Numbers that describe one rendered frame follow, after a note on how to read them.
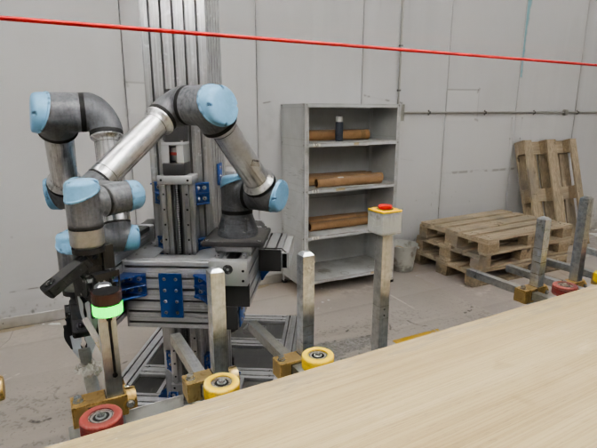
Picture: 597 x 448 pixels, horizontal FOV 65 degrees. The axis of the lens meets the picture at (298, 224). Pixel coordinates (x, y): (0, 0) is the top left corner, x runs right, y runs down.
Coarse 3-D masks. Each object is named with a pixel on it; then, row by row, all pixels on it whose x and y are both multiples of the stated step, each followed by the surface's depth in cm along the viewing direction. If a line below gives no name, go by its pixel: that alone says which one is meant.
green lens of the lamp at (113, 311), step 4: (120, 304) 97; (92, 308) 96; (96, 308) 95; (100, 308) 95; (104, 308) 95; (108, 308) 95; (112, 308) 95; (116, 308) 96; (120, 308) 97; (92, 312) 96; (96, 312) 95; (100, 312) 95; (104, 312) 95; (108, 312) 95; (112, 312) 96; (116, 312) 96; (120, 312) 97; (96, 316) 95; (100, 316) 95; (104, 316) 95; (108, 316) 95; (112, 316) 96
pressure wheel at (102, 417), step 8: (96, 408) 95; (104, 408) 95; (112, 408) 95; (120, 408) 95; (88, 416) 93; (96, 416) 93; (104, 416) 93; (112, 416) 93; (120, 416) 93; (80, 424) 91; (88, 424) 90; (96, 424) 90; (104, 424) 90; (112, 424) 91; (120, 424) 93; (80, 432) 91; (88, 432) 89
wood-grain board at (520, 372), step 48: (432, 336) 127; (480, 336) 127; (528, 336) 127; (576, 336) 127; (288, 384) 105; (336, 384) 105; (384, 384) 105; (432, 384) 105; (480, 384) 105; (528, 384) 105; (576, 384) 105; (96, 432) 89; (144, 432) 89; (192, 432) 89; (240, 432) 89; (288, 432) 89; (336, 432) 89; (384, 432) 89; (432, 432) 89; (480, 432) 89; (528, 432) 89; (576, 432) 89
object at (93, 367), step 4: (92, 360) 119; (76, 364) 118; (80, 364) 118; (84, 364) 119; (88, 364) 117; (92, 364) 119; (96, 364) 119; (100, 364) 120; (76, 368) 117; (80, 368) 117; (84, 368) 116; (88, 368) 116; (92, 368) 118; (96, 368) 118; (100, 368) 117; (76, 372) 116; (80, 372) 116; (84, 372) 115; (88, 372) 115; (92, 372) 115; (96, 372) 115; (84, 376) 115; (88, 376) 115
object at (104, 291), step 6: (102, 288) 98; (108, 288) 98; (114, 288) 98; (96, 294) 95; (102, 294) 95; (108, 294) 95; (108, 306) 95; (102, 318) 96; (108, 318) 97; (114, 318) 102; (108, 324) 98; (114, 354) 103; (114, 360) 103; (114, 366) 103; (114, 372) 104
